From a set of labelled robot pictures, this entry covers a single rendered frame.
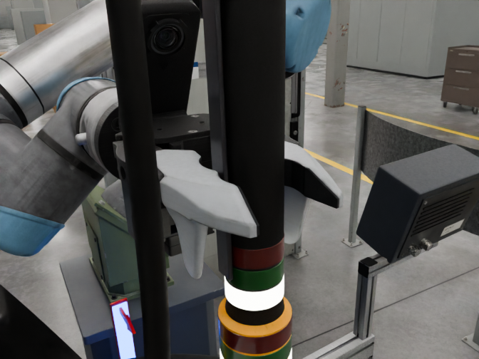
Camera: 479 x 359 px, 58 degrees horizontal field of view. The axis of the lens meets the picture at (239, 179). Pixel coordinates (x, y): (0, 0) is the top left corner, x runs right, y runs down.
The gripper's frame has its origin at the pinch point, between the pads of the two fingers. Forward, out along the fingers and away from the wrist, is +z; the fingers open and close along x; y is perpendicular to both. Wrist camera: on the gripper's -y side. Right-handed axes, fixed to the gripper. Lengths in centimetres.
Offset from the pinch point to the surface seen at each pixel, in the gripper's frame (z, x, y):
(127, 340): -37, -1, 37
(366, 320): -38, -53, 57
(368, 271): -38, -52, 44
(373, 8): -727, -818, 0
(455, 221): -35, -77, 39
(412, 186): -34, -58, 25
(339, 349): -39, -46, 63
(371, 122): -159, -188, 57
